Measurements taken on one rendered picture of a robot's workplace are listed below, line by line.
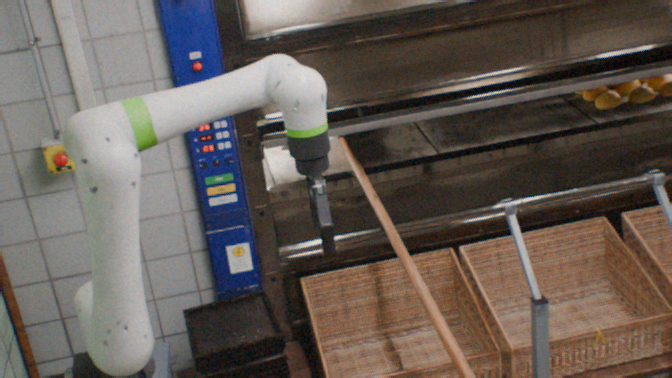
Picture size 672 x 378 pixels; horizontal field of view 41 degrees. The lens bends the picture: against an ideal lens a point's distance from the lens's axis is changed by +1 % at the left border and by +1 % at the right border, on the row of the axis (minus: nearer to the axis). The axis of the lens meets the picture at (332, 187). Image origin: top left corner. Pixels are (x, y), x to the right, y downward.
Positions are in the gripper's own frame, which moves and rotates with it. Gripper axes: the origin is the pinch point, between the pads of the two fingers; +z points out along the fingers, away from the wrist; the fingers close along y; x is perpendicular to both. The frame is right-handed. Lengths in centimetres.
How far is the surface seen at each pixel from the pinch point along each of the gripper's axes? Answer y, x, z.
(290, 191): -89, 0, 29
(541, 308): -30, 63, 55
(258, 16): -87, 0, -31
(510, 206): -51, 63, 31
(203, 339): -59, -36, 58
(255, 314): -67, -19, 59
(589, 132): -90, 106, 30
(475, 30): -92, 69, -13
